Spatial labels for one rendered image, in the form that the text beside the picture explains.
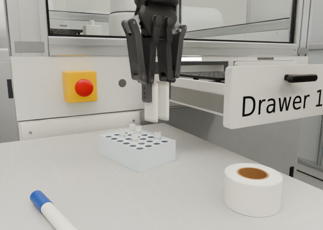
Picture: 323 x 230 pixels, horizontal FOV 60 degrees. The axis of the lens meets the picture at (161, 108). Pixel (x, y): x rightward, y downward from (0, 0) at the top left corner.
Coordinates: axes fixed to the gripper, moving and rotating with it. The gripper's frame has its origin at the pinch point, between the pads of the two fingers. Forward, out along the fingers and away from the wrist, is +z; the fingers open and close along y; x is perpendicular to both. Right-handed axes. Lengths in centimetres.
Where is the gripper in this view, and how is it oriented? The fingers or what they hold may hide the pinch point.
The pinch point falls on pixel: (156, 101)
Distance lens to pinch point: 50.2
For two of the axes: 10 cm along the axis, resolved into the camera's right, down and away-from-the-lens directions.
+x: 6.8, 1.4, -7.2
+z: 0.0, 9.8, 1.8
